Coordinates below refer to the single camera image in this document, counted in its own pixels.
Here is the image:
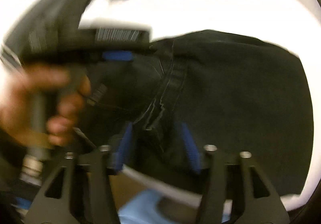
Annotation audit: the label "dark grey padded headboard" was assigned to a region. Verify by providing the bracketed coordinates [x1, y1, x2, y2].
[1, 0, 91, 67]

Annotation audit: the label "black denim pants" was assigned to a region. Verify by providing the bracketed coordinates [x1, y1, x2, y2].
[79, 30, 313, 195]

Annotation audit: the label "person's left hand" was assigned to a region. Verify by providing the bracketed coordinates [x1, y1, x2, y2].
[1, 63, 91, 146]

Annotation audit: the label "white bed mattress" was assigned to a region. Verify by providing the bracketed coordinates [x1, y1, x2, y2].
[0, 0, 321, 212]

